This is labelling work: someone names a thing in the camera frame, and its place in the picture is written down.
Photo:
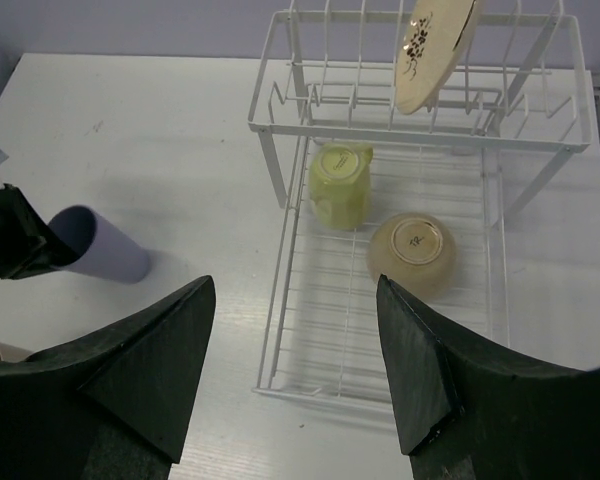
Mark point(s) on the white wire dish rack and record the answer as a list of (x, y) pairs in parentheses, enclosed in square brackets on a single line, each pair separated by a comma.
[(513, 113)]

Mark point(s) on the cream floral plate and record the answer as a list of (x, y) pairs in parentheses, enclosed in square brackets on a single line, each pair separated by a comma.
[(437, 35)]

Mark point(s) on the purple plastic cup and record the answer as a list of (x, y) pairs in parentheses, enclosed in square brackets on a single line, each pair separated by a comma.
[(100, 249)]

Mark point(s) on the yellow-green mug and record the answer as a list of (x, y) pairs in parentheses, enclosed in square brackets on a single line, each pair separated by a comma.
[(340, 185)]

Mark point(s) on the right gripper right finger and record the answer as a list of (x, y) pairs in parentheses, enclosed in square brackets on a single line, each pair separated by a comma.
[(466, 407)]

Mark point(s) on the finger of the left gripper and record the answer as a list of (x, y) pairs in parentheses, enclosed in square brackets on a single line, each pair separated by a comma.
[(28, 246)]

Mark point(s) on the white ceramic bowl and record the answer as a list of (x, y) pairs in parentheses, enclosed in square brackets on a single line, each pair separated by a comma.
[(415, 250)]

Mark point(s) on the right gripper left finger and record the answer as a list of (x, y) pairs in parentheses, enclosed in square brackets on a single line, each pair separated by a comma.
[(113, 404)]

